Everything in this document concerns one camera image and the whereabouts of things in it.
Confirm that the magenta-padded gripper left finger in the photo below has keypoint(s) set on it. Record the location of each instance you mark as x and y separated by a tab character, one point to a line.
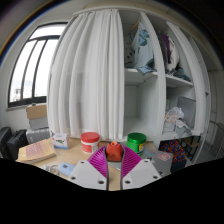
88	173

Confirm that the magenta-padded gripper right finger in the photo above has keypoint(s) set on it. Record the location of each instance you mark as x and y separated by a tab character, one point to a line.
140	173

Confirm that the orange-red charger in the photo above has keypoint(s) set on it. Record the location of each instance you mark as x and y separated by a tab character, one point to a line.
114	151

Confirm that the light blue power strip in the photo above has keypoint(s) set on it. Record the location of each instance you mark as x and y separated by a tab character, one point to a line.
66	168

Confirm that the silver laptop with stickers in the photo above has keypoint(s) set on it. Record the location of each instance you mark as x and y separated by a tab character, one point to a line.
161	160

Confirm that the white jar with red lid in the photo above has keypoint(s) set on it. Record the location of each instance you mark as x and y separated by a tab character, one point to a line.
90	143

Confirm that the green round tin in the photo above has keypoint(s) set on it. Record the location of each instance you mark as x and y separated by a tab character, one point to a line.
136	142

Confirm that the colourful patterned bag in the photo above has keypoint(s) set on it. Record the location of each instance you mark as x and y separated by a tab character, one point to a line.
173	150

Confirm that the small white printed box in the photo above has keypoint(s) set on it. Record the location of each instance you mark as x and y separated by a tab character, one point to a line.
60	140

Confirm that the yellow book with pink cover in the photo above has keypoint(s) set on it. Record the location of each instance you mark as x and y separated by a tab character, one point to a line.
36	150

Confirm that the white ribbed radiator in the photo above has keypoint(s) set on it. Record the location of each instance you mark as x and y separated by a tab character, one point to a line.
37	135

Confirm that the grey box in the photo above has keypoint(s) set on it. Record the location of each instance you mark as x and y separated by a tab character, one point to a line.
38	123

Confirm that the black bag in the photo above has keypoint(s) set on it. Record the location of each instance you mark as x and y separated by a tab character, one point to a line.
15	143

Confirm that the brown cardboard box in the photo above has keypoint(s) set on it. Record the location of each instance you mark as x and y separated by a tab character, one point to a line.
36	111

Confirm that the black suitcase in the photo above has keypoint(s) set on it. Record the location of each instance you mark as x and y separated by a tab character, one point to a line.
4	136

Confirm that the white shelf unit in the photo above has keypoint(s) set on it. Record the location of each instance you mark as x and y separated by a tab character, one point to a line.
160	83

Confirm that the white curtain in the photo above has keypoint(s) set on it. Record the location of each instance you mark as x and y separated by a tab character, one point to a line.
86	76

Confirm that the black-framed window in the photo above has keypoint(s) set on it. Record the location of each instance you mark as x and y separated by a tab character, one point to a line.
33	66

